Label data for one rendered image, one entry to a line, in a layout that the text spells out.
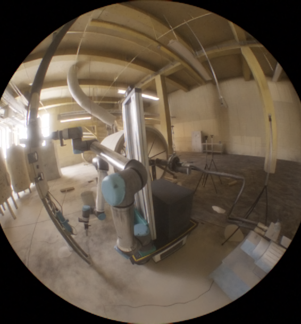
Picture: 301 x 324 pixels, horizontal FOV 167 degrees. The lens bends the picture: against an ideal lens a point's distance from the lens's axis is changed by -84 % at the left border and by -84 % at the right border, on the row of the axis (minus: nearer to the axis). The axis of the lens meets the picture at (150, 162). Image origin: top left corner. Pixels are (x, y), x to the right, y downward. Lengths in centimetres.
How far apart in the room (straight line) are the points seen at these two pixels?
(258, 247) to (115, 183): 96
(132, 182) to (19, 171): 564
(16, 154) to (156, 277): 596
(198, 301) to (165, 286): 42
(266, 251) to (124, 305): 127
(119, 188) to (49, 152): 686
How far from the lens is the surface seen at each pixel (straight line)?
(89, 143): 88
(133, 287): 141
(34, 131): 94
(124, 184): 37
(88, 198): 255
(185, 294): 138
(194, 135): 938
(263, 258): 93
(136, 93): 81
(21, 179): 583
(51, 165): 712
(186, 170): 170
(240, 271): 100
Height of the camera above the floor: 137
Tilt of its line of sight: 12 degrees down
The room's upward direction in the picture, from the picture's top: 5 degrees counter-clockwise
